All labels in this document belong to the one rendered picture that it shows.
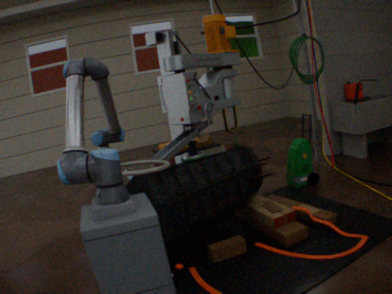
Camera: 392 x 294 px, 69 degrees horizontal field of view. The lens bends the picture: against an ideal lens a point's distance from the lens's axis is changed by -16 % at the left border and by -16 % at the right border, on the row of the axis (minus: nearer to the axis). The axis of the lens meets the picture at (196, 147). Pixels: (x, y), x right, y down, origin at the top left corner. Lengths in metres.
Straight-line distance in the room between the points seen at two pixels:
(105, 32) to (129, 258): 7.66
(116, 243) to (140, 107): 7.31
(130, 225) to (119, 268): 0.25
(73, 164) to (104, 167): 0.17
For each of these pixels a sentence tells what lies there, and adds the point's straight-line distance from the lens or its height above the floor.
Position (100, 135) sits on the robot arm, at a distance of 2.27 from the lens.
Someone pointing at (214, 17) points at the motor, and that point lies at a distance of 3.29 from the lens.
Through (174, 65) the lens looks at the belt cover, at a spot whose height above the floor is 1.59.
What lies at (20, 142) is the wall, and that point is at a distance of 8.99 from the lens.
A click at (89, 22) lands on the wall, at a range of 8.96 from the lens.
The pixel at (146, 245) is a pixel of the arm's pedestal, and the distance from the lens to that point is 1.67.
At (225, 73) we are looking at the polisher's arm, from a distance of 3.19.
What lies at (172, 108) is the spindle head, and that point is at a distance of 2.78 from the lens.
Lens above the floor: 1.43
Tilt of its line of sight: 11 degrees down
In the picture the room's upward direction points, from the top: 9 degrees counter-clockwise
